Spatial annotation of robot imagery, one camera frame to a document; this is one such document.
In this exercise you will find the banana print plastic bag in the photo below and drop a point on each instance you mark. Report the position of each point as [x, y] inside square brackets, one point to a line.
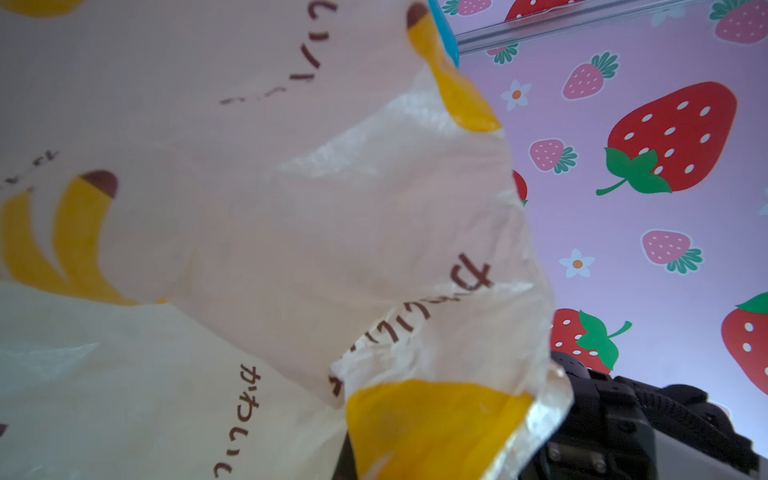
[236, 233]

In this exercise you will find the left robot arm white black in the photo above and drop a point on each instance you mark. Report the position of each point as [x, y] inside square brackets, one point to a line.
[619, 428]

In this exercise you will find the teal plastic basket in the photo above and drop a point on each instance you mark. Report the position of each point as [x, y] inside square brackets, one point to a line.
[446, 34]

